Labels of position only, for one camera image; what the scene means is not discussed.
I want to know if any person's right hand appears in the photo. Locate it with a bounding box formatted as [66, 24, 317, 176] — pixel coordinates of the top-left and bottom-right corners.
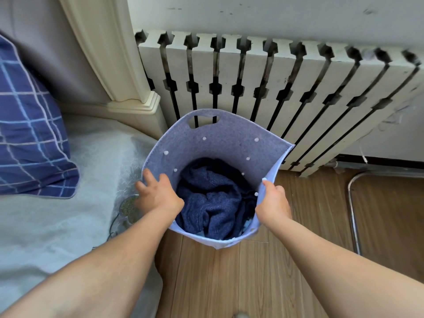
[254, 180, 293, 225]

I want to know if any person's left hand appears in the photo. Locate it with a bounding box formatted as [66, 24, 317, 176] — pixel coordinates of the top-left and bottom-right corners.
[135, 168, 185, 221]

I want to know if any blue felt laundry basket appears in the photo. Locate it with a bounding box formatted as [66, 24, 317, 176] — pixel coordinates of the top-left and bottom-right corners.
[142, 109, 295, 250]

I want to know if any person's right forearm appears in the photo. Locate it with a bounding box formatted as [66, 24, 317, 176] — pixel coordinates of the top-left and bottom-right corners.
[263, 218, 424, 318]

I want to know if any person's left forearm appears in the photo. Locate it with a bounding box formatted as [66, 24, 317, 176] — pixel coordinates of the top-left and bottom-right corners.
[0, 208, 176, 318]

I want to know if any dark blue knit garment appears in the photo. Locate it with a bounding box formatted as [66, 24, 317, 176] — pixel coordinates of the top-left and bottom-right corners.
[176, 158, 257, 241]

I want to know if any white slatted radiator cover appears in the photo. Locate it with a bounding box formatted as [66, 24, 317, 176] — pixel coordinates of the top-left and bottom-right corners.
[134, 28, 424, 178]

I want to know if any blue plaid pillow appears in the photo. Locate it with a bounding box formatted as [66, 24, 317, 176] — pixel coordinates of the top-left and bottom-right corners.
[0, 34, 80, 199]

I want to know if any cream bed headboard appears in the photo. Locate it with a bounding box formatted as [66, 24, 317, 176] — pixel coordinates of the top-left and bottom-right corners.
[0, 0, 168, 140]

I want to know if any chrome metal chair frame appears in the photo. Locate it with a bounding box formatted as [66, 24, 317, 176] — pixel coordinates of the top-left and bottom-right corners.
[347, 172, 424, 256]

